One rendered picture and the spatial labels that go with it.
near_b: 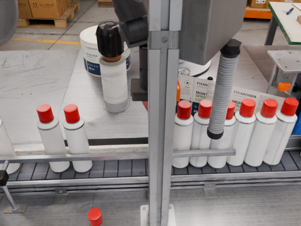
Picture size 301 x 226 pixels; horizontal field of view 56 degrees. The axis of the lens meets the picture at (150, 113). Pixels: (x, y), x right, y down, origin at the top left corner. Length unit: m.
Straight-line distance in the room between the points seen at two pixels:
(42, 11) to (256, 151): 3.70
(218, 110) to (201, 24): 0.21
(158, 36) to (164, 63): 0.05
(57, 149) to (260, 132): 0.52
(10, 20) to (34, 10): 4.01
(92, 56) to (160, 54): 0.75
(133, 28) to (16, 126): 0.64
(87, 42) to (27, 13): 3.16
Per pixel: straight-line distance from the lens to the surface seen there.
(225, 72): 0.52
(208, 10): 0.39
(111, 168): 0.81
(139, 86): 0.70
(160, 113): 0.49
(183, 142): 0.73
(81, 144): 0.73
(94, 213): 0.75
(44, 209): 0.83
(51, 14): 4.15
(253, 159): 0.83
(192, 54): 0.42
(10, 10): 0.22
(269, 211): 0.84
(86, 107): 1.03
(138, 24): 0.62
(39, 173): 0.85
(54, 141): 0.75
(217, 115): 0.57
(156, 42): 0.41
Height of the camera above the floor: 1.49
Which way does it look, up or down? 38 degrees down
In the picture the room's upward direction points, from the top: straight up
